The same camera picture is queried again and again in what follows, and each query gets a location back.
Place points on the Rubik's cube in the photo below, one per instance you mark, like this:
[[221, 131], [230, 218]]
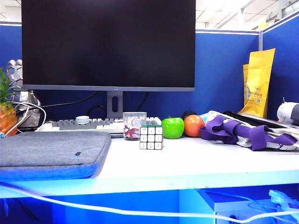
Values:
[[151, 137]]

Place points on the clear printed glass cup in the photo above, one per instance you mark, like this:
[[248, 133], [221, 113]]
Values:
[[132, 121]]

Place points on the green apple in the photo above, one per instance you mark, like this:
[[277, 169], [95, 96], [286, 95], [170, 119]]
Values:
[[172, 128]]

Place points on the black round object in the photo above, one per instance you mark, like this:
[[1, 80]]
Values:
[[188, 113]]

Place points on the grey monitor stand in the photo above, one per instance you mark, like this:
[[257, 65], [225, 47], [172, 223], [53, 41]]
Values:
[[109, 105]]

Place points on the orange fruit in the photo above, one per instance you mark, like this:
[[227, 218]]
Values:
[[194, 126]]

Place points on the round white knob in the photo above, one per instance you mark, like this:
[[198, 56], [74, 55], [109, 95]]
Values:
[[82, 120]]

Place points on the black computer monitor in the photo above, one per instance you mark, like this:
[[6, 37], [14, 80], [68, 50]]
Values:
[[107, 46]]

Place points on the grey white mechanical keyboard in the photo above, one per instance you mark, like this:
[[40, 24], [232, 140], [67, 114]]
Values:
[[70, 125]]

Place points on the small yellow paper pouch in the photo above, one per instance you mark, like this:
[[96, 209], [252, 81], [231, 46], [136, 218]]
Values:
[[245, 81]]

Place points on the grey laptop sleeve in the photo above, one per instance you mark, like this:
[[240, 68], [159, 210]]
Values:
[[51, 149]]

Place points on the large yellow paper pouch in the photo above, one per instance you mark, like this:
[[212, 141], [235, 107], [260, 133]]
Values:
[[259, 81]]

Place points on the white storage box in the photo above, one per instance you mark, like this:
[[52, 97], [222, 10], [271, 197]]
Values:
[[233, 210]]

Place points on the white grey plush toy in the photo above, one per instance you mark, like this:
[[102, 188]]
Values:
[[286, 112]]

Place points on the silver robot figurine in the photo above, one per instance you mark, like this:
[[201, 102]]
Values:
[[16, 70]]

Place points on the toy pineapple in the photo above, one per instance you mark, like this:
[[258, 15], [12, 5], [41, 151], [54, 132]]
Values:
[[7, 119]]

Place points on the clear plastic bag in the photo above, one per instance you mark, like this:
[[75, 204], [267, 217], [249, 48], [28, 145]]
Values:
[[280, 198]]

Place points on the silver partition post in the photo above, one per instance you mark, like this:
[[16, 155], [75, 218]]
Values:
[[260, 40]]

